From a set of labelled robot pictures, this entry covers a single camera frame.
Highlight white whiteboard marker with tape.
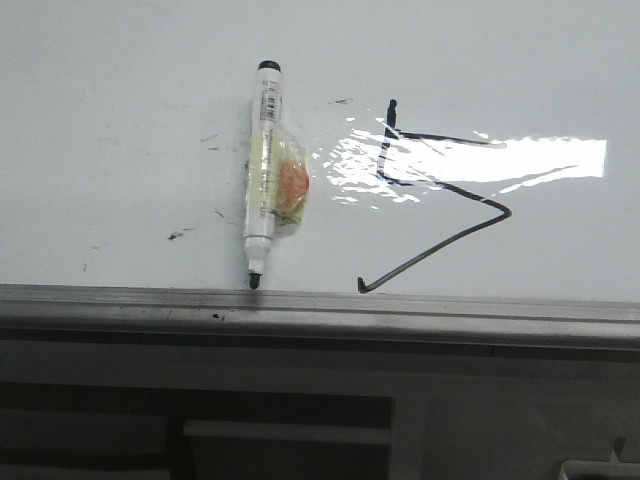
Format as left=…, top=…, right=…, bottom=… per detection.
left=243, top=60, right=310, bottom=290

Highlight white whiteboard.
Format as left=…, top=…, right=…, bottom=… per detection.
left=1, top=1, right=639, bottom=302

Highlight white object bottom right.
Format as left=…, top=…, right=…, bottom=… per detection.
left=557, top=437, right=639, bottom=480

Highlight grey aluminium whiteboard frame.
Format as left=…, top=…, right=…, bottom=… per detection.
left=1, top=284, right=639, bottom=361

